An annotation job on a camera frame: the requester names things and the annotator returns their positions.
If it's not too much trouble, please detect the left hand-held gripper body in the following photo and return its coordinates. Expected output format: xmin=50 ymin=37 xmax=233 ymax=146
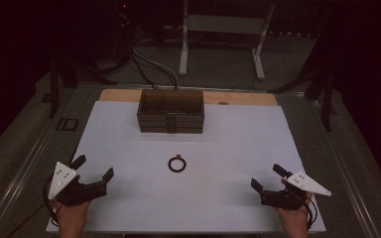
xmin=48 ymin=161 xmax=108 ymax=207

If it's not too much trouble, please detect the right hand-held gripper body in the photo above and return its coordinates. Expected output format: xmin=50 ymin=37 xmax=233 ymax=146
xmin=260 ymin=170 xmax=332 ymax=211

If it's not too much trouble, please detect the black ring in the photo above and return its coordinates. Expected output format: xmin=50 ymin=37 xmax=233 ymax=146
xmin=167 ymin=154 xmax=188 ymax=174

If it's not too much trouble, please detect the dark translucent drawer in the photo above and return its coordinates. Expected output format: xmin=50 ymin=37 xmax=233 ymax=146
xmin=139 ymin=126 xmax=204 ymax=135

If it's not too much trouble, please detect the dark translucent drawer box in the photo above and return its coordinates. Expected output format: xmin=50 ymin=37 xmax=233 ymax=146
xmin=137 ymin=88 xmax=205 ymax=135

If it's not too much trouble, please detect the person's left hand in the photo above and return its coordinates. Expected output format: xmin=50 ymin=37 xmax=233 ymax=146
xmin=54 ymin=198 xmax=92 ymax=230

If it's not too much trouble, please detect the person's right hand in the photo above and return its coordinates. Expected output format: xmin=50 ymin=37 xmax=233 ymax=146
xmin=276 ymin=191 xmax=314 ymax=231

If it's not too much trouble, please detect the white table mat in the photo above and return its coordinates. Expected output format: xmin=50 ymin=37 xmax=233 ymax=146
xmin=45 ymin=100 xmax=327 ymax=234

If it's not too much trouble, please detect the black stand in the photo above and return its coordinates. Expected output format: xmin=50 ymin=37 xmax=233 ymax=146
xmin=267 ymin=65 xmax=337 ymax=132
xmin=48 ymin=59 xmax=117 ymax=120

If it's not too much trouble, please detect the white metal stand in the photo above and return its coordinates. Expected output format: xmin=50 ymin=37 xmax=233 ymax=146
xmin=178 ymin=0 xmax=276 ymax=81

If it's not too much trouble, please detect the left hand-held gripper cable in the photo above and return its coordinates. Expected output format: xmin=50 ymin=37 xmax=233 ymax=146
xmin=42 ymin=177 xmax=60 ymax=228

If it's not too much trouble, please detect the hand-held gripper cable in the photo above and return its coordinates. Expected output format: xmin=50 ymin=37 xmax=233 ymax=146
xmin=306 ymin=194 xmax=319 ymax=231
xmin=42 ymin=177 xmax=60 ymax=228

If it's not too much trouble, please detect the right hand-held gripper cable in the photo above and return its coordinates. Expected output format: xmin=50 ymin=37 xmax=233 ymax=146
xmin=306 ymin=194 xmax=319 ymax=231

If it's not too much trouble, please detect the metal rail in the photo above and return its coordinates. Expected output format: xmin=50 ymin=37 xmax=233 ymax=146
xmin=0 ymin=86 xmax=80 ymax=238
xmin=313 ymin=98 xmax=381 ymax=238

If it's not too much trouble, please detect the black cable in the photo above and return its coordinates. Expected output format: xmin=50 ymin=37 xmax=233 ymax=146
xmin=130 ymin=54 xmax=160 ymax=91

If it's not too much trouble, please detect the white cable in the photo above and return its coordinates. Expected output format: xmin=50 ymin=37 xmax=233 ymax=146
xmin=132 ymin=48 xmax=179 ymax=90

